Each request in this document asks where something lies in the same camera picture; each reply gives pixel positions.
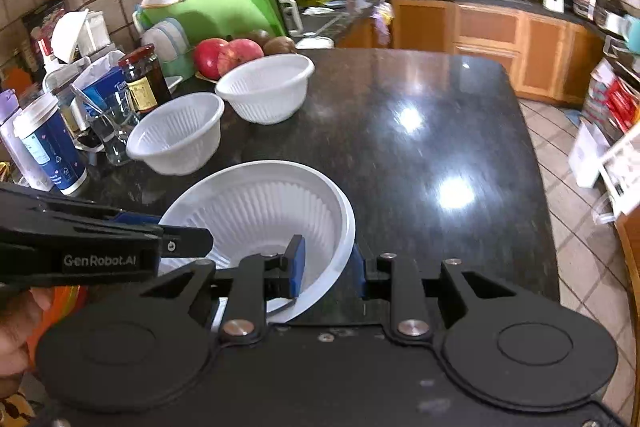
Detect large white plastic bowl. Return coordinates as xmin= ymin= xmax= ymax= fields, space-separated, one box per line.
xmin=160 ymin=160 xmax=356 ymax=324

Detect person's left hand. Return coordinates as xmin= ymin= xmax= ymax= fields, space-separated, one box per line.
xmin=0 ymin=288 xmax=53 ymax=399

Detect white ribbed bowl near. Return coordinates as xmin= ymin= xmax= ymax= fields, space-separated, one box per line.
xmin=126 ymin=92 xmax=224 ymax=176

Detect white ribbed bowl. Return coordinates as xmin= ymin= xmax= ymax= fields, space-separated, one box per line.
xmin=126 ymin=92 xmax=224 ymax=176
xmin=216 ymin=54 xmax=314 ymax=126

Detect blue white paper cup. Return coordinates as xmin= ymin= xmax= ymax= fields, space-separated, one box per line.
xmin=13 ymin=93 xmax=87 ymax=195

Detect clear drinking glass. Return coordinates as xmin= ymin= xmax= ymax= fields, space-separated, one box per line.
xmin=87 ymin=98 xmax=138 ymax=167

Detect dark sauce jar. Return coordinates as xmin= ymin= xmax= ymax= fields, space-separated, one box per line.
xmin=118 ymin=44 xmax=171 ymax=115

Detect blue white carton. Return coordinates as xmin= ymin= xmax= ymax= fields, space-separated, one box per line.
xmin=72 ymin=50 xmax=128 ymax=119

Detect white ribbed bowl far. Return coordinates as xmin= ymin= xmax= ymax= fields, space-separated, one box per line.
xmin=216 ymin=54 xmax=314 ymax=126

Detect red apple left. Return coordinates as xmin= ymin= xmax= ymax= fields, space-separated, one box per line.
xmin=193 ymin=38 xmax=228 ymax=80

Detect red apple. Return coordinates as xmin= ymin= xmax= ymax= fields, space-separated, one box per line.
xmin=217 ymin=39 xmax=264 ymax=76
xmin=193 ymin=38 xmax=228 ymax=80

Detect red apple right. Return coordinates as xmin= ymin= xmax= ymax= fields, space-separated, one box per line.
xmin=217 ymin=39 xmax=264 ymax=76

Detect brown kiwi fruit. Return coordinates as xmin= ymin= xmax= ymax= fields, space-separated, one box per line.
xmin=262 ymin=36 xmax=296 ymax=56

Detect green cutting board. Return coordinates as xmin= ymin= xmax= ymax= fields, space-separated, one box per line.
xmin=132 ymin=0 xmax=288 ymax=46

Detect wooden lower cabinets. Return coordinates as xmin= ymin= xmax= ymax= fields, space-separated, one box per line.
xmin=335 ymin=0 xmax=606 ymax=108

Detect white storage shelf rack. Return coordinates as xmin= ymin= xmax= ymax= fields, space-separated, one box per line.
xmin=568 ymin=36 xmax=639 ymax=223

